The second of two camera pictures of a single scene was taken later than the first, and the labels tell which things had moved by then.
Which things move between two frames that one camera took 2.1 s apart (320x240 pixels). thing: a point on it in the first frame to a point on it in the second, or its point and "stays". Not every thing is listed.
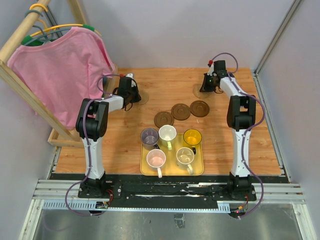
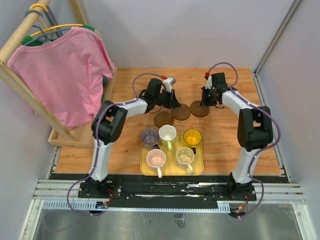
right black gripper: x=205 y=88 to x=204 y=102
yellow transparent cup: x=192 y=137 stays
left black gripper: x=138 y=98 to x=173 y=102
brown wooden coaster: x=163 y=118 stays
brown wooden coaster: x=180 y=111 stays
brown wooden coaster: x=199 y=108 stays
